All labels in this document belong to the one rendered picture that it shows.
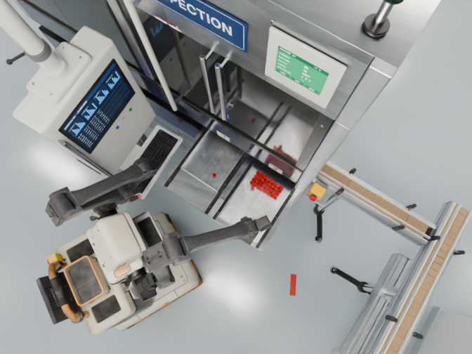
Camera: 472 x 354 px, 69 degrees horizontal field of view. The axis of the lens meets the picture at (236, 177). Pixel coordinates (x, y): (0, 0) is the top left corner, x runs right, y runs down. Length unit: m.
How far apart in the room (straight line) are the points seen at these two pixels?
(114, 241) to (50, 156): 1.98
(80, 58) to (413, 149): 2.65
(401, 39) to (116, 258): 1.23
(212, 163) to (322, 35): 1.27
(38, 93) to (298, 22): 1.08
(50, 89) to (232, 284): 1.90
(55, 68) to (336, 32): 1.08
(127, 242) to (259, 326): 1.57
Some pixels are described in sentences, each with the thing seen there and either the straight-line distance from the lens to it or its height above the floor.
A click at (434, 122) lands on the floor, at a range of 3.47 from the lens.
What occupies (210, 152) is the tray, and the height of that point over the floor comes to 0.88.
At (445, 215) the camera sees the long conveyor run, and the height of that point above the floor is 0.93.
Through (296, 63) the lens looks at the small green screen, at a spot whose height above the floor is 1.99.
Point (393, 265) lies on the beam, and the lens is 2.42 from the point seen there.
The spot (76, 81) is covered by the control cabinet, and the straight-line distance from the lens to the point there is 1.60.
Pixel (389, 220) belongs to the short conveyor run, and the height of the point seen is 0.93.
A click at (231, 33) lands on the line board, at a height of 1.95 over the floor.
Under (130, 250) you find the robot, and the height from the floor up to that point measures 1.35.
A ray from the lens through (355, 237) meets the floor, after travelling 2.93.
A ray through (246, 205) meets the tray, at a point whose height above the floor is 0.88.
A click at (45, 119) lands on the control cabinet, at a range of 1.58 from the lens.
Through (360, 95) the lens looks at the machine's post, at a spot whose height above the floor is 1.99.
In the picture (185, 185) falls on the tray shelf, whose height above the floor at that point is 0.88.
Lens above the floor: 2.79
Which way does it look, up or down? 75 degrees down
